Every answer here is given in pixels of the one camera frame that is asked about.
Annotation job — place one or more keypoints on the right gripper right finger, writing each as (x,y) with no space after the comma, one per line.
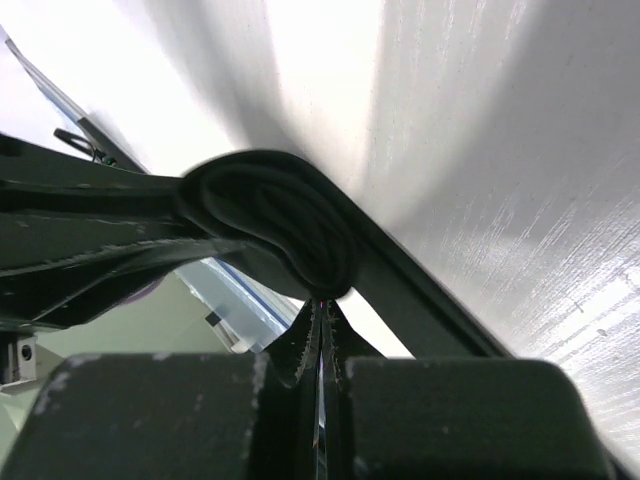
(450,417)

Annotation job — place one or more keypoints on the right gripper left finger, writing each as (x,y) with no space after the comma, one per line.
(177,415)

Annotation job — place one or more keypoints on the black necktie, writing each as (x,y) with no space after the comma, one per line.
(304,237)

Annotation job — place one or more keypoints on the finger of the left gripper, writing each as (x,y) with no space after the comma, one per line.
(37,179)
(60,272)

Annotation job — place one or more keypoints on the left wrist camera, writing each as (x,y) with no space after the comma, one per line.
(18,361)

